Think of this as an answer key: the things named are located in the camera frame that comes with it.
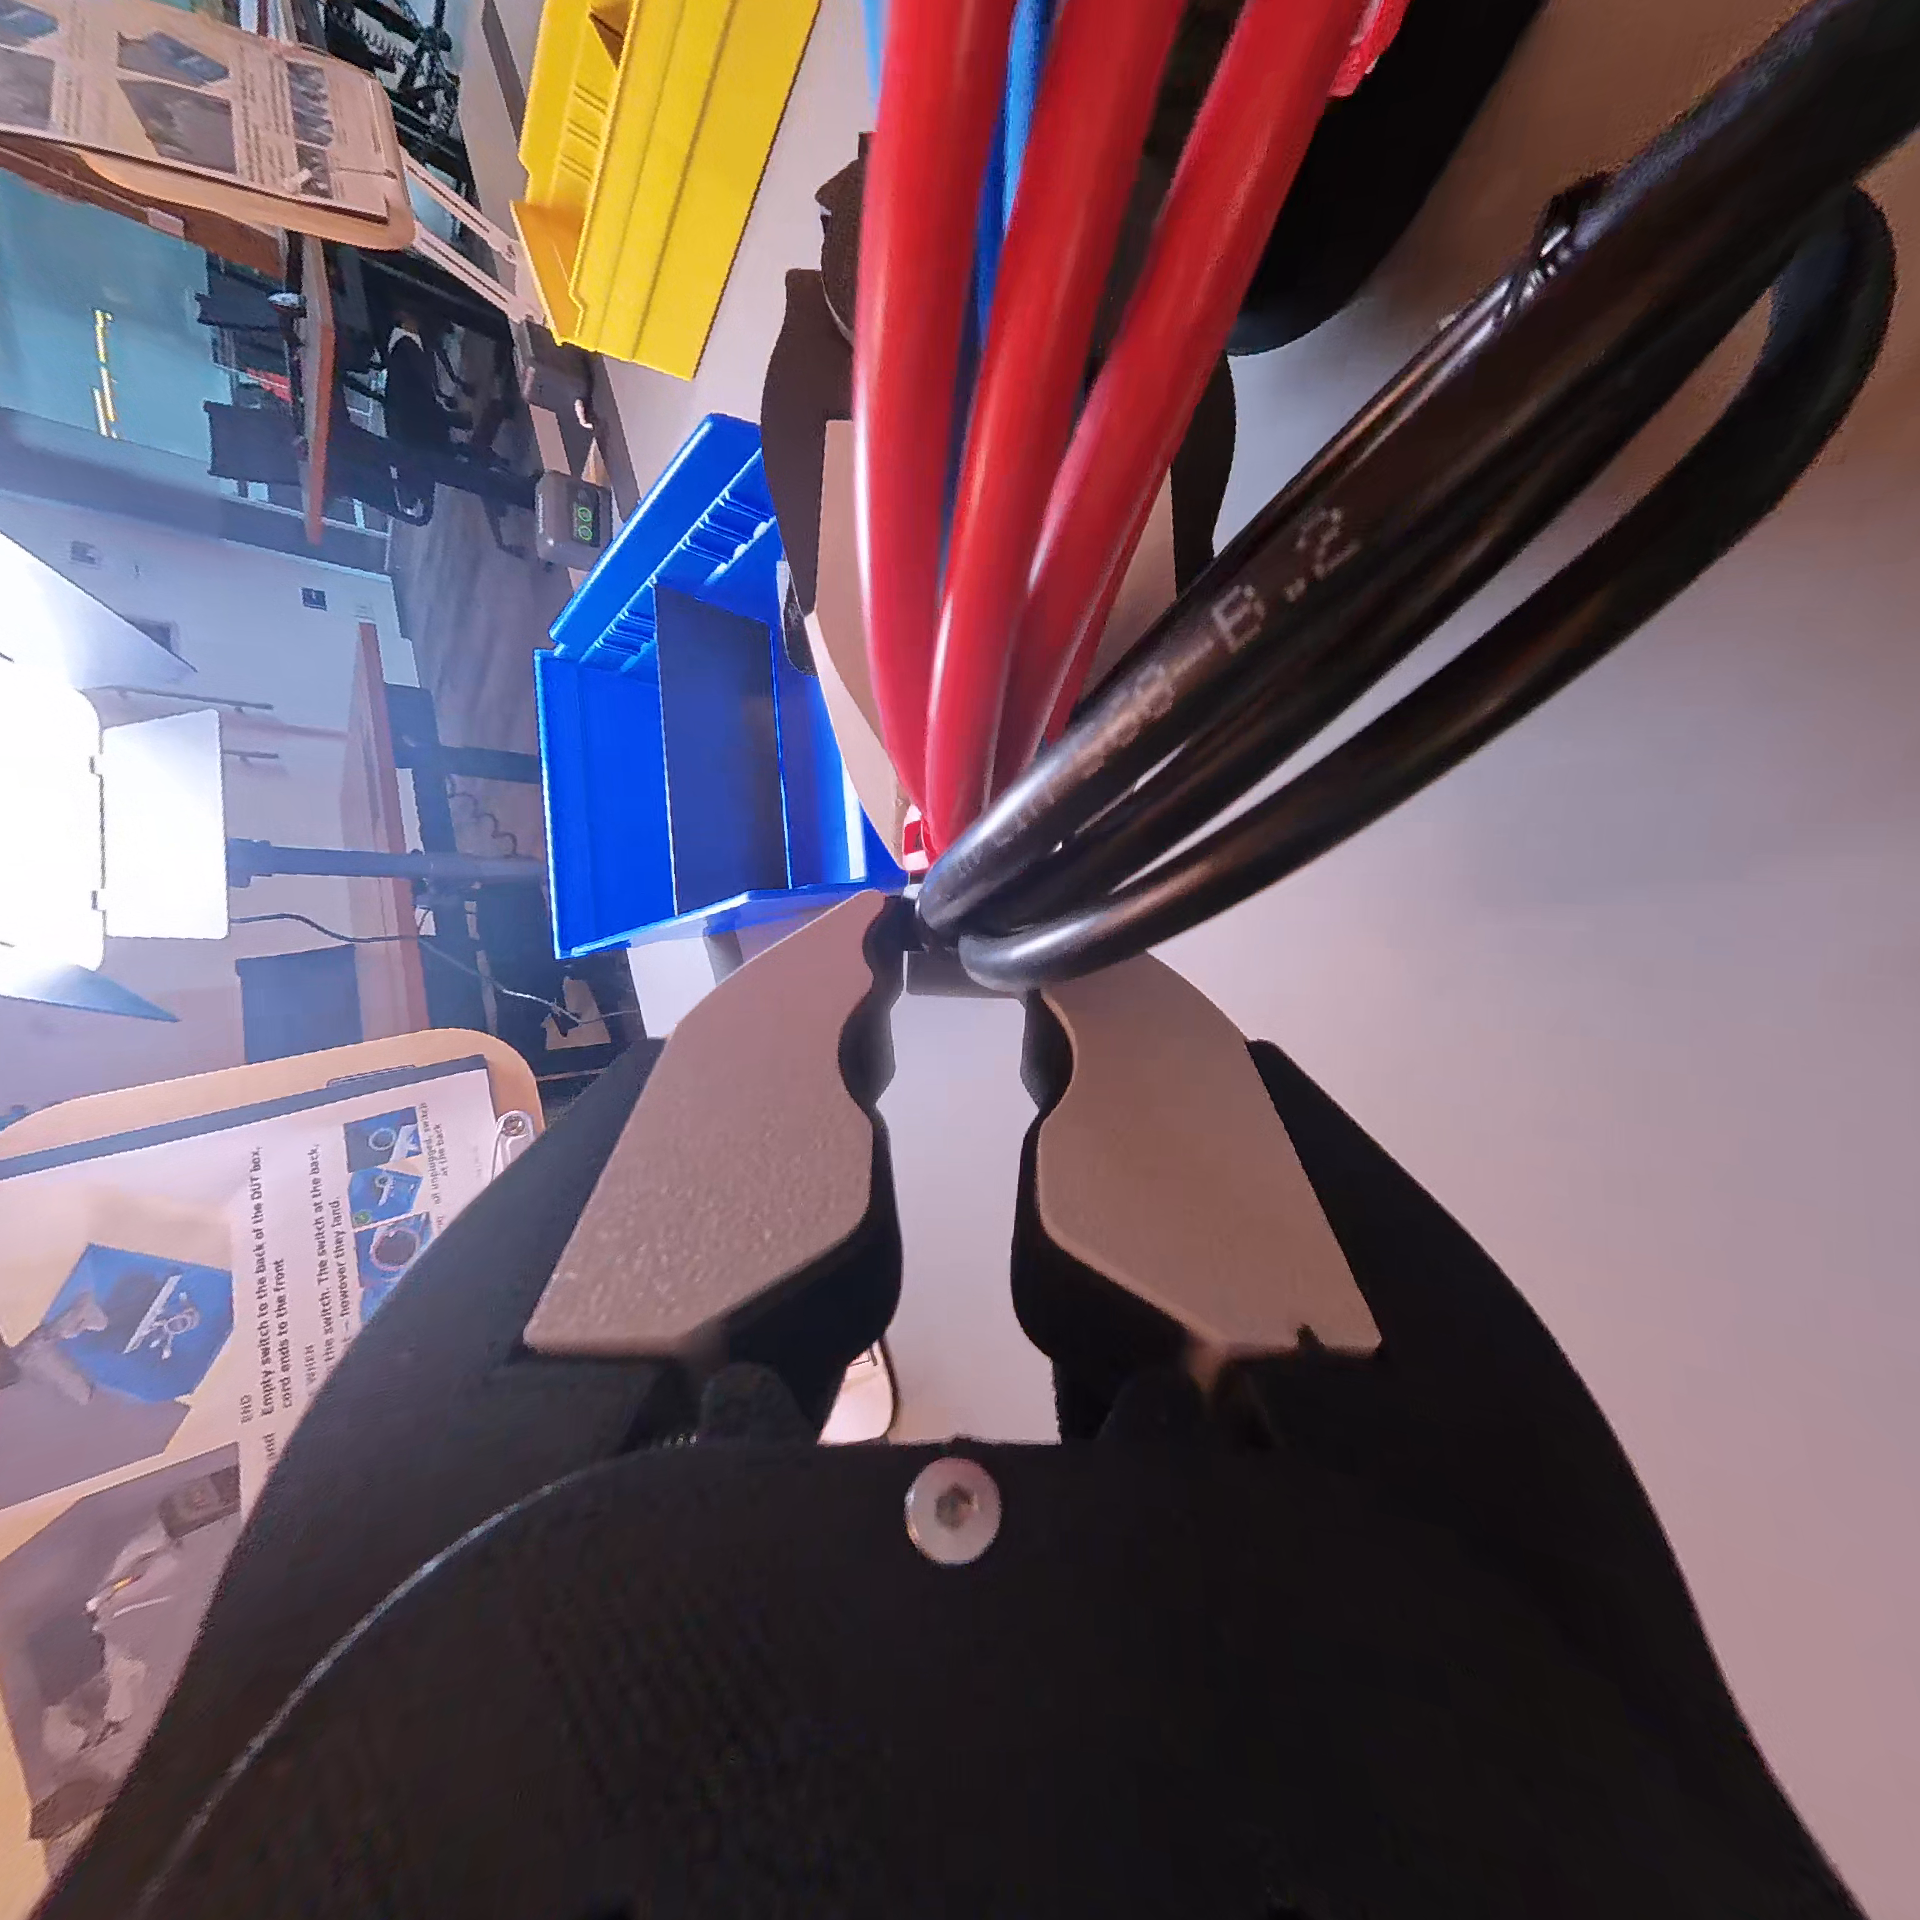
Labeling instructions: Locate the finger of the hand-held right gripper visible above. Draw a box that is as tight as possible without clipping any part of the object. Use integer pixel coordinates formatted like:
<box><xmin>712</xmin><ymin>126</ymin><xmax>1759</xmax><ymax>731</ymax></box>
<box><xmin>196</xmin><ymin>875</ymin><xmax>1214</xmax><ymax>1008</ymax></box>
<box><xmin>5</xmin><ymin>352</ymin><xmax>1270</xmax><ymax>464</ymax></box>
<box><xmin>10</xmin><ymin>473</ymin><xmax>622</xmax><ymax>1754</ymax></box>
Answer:
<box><xmin>756</xmin><ymin>136</ymin><xmax>922</xmax><ymax>849</ymax></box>
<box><xmin>1100</xmin><ymin>360</ymin><xmax>1233</xmax><ymax>684</ymax></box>

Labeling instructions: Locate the black ethernet cable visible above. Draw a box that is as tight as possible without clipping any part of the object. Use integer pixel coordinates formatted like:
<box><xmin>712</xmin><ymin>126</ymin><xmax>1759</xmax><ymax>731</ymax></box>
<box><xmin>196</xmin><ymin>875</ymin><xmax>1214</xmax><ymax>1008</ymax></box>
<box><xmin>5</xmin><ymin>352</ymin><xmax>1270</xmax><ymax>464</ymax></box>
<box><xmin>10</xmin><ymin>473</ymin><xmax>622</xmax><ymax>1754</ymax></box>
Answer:
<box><xmin>900</xmin><ymin>0</ymin><xmax>1920</xmax><ymax>1000</ymax></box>

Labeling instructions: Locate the blue plastic bin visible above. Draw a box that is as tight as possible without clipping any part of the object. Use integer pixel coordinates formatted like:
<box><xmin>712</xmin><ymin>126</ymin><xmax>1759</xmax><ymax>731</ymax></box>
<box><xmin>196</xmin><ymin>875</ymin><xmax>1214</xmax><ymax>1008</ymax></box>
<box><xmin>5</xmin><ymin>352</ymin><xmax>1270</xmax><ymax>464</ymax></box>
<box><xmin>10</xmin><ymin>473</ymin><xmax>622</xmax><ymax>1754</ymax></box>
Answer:
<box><xmin>533</xmin><ymin>412</ymin><xmax>903</xmax><ymax>963</ymax></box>

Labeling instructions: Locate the instruction sign in acrylic holder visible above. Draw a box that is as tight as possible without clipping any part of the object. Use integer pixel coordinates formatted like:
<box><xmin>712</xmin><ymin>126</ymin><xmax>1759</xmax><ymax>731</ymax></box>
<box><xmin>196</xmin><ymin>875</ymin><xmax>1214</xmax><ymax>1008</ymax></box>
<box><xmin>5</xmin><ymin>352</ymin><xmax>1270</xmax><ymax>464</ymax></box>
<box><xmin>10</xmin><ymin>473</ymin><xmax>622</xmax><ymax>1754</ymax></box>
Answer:
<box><xmin>0</xmin><ymin>0</ymin><xmax>422</xmax><ymax>256</ymax></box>
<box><xmin>0</xmin><ymin>1030</ymin><xmax>543</xmax><ymax>1883</ymax></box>

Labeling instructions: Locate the yellow plastic bin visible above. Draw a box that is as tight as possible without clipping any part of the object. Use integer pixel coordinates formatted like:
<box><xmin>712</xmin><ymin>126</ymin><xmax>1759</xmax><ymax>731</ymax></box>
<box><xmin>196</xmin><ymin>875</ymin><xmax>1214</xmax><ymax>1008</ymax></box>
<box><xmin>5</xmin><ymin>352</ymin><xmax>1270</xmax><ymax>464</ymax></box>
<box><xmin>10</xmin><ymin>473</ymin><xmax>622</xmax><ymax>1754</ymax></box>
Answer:
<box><xmin>510</xmin><ymin>0</ymin><xmax>825</xmax><ymax>380</ymax></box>

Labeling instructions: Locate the grey digital timer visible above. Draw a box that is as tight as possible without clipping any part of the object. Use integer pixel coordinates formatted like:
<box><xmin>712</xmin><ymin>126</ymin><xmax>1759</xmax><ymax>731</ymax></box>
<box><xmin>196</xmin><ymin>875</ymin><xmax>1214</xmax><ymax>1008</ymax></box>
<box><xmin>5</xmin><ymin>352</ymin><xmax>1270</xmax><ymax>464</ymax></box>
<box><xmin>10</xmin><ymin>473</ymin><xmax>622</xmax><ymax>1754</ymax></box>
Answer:
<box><xmin>533</xmin><ymin>469</ymin><xmax>608</xmax><ymax>570</ymax></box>

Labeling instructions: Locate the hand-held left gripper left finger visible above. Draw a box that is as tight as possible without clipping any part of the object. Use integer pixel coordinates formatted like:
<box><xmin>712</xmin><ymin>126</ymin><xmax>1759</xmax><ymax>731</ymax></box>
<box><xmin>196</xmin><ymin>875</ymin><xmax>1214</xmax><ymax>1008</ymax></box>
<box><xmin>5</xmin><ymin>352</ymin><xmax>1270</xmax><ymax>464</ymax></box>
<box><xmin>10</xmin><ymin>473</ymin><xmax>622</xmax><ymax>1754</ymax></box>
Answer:
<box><xmin>521</xmin><ymin>893</ymin><xmax>906</xmax><ymax>1420</ymax></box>

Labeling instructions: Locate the black twist tie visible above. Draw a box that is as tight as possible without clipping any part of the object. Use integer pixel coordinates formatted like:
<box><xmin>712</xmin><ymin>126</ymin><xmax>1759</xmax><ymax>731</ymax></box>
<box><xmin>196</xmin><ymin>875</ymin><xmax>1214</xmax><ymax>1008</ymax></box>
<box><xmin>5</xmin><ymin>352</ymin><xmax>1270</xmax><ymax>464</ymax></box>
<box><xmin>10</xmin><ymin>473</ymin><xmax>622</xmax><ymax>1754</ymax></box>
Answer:
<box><xmin>1493</xmin><ymin>188</ymin><xmax>1599</xmax><ymax>308</ymax></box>

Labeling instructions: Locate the red ethernet cable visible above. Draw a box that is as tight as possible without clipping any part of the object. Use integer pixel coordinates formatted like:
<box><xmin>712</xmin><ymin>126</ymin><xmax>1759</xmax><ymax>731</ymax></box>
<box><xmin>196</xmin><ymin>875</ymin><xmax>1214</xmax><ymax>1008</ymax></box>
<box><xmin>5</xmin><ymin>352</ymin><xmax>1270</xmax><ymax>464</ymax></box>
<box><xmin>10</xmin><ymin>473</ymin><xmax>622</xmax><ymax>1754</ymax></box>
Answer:
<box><xmin>852</xmin><ymin>0</ymin><xmax>1404</xmax><ymax>873</ymax></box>

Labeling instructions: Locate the blue ethernet cable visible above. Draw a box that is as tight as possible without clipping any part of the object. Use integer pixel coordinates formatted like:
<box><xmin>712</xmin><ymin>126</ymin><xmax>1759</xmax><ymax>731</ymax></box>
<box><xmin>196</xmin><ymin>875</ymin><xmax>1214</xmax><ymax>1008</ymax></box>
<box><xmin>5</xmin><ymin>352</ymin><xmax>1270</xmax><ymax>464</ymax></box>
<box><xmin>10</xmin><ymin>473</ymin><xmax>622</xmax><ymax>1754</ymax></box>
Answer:
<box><xmin>967</xmin><ymin>0</ymin><xmax>1055</xmax><ymax>385</ymax></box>

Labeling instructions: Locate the studio light panel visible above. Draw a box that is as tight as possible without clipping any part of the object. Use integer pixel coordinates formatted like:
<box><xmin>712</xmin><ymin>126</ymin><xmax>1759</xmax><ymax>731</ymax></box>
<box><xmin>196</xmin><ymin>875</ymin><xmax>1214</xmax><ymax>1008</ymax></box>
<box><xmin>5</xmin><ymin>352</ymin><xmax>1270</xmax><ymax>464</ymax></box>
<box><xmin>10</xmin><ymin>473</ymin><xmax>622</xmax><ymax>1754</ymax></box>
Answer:
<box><xmin>0</xmin><ymin>532</ymin><xmax>233</xmax><ymax>1021</ymax></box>

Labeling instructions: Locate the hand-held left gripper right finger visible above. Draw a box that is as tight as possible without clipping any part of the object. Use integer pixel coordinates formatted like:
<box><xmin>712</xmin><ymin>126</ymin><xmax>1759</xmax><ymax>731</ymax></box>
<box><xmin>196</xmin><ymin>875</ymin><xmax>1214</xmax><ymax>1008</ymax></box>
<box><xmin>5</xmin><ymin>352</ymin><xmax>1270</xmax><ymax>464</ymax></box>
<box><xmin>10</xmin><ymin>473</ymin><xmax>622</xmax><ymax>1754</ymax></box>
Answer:
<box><xmin>1008</xmin><ymin>945</ymin><xmax>1385</xmax><ymax>1403</ymax></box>

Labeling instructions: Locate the black light stand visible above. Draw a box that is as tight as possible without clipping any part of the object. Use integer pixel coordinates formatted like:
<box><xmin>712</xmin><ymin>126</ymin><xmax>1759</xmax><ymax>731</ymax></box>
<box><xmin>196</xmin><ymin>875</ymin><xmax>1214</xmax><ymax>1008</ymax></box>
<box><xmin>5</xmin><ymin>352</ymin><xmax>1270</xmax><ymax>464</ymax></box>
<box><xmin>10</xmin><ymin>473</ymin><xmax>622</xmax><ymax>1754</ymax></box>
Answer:
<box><xmin>223</xmin><ymin>833</ymin><xmax>548</xmax><ymax>902</ymax></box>

